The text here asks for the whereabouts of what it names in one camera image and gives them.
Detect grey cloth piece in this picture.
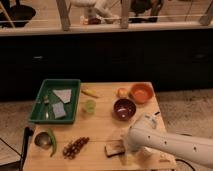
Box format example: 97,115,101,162
53,89,72,103

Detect small green cup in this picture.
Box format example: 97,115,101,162
83,100,96,114

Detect black cable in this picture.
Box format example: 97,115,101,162
174,158,198,171

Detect yellow banana toy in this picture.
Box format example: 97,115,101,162
81,89,99,98

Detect apple toy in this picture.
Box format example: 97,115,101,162
117,88,128,98

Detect dark purple bowl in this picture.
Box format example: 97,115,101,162
113,99,136,121

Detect orange bowl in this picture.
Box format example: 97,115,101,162
130,83,154,104

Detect blue-grey sponge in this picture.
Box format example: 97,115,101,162
52,102,66,119

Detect green plastic tray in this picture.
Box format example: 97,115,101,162
29,79,81,124

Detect metal spoon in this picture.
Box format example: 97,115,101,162
45,105,49,119

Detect small metal cup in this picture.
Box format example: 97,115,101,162
34,132,52,149

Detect brown grape bunch toy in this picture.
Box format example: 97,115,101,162
62,137,90,160

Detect clear plastic cup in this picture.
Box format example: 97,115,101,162
142,147,155,157

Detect black clamp stand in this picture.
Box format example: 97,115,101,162
19,127,33,171

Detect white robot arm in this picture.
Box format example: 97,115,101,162
123,114,213,169

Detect small metal clip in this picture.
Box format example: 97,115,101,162
43,96,49,104

